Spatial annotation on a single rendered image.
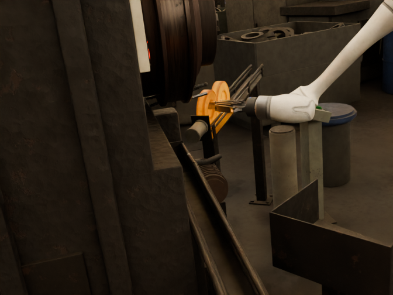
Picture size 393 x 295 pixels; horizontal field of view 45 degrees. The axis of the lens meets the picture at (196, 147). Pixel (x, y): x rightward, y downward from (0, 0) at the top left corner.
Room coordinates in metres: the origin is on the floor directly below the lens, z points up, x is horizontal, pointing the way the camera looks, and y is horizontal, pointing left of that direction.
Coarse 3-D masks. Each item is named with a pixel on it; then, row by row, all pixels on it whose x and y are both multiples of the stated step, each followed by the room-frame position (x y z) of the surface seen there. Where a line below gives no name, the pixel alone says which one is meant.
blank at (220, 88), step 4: (216, 84) 1.94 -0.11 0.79; (220, 84) 1.94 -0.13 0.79; (224, 84) 1.98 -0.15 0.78; (212, 88) 1.93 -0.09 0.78; (216, 88) 1.92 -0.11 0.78; (220, 88) 1.94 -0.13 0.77; (224, 88) 1.98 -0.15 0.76; (228, 88) 2.02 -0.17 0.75; (216, 92) 1.91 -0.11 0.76; (220, 92) 1.94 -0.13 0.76; (224, 92) 1.99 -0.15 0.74; (228, 92) 2.02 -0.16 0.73; (216, 96) 1.90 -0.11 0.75; (220, 96) 1.93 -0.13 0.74; (224, 96) 2.00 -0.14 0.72; (228, 96) 2.01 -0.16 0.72; (224, 112) 1.95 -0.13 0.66; (220, 116) 1.93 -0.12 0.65
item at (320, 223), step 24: (312, 192) 1.04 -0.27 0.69; (288, 216) 0.96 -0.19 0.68; (312, 216) 1.04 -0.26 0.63; (288, 240) 0.89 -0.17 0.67; (312, 240) 0.84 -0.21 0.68; (336, 240) 0.81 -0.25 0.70; (360, 240) 0.77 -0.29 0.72; (288, 264) 0.89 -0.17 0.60; (312, 264) 0.85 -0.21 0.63; (336, 264) 0.81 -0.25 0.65; (360, 264) 0.77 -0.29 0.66; (384, 264) 0.74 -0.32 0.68; (336, 288) 0.81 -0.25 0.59; (360, 288) 0.77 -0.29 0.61; (384, 288) 0.74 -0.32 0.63
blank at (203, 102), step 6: (204, 90) 1.83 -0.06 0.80; (210, 90) 1.83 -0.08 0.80; (204, 96) 1.79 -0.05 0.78; (210, 96) 1.82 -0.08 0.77; (198, 102) 1.78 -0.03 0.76; (204, 102) 1.77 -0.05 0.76; (198, 108) 1.77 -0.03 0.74; (204, 108) 1.76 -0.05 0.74; (198, 114) 1.77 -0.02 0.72; (204, 114) 1.76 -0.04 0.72; (210, 114) 1.85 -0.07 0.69; (216, 114) 1.88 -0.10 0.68; (210, 120) 1.81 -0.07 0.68
